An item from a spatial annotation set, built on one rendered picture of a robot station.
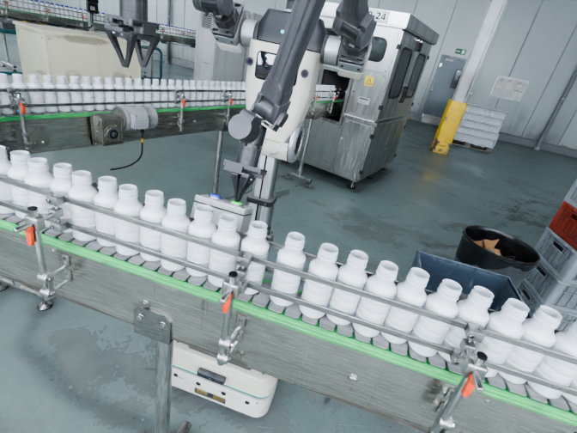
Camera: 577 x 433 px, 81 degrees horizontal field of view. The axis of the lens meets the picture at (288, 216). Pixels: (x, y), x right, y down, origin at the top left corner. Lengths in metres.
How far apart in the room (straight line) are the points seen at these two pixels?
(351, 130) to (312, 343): 3.74
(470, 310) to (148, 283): 0.67
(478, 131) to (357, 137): 6.13
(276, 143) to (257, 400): 1.06
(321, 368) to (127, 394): 1.20
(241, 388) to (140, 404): 0.47
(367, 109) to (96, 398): 3.67
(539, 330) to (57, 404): 1.74
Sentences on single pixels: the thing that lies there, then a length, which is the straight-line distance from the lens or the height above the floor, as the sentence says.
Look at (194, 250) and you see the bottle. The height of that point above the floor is 1.07.
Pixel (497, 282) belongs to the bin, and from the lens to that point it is 1.39.
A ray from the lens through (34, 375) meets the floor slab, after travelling 2.02.
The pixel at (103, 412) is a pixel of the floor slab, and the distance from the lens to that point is 1.83.
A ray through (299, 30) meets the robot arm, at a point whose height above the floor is 1.53.
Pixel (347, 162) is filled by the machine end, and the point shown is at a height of 0.32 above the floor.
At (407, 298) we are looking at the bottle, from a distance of 0.71.
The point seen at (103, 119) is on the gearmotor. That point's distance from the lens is 2.02.
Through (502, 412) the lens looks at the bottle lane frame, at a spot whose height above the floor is 0.95.
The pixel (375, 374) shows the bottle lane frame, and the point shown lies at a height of 0.94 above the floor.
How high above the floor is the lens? 1.50
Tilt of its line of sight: 26 degrees down
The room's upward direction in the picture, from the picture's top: 12 degrees clockwise
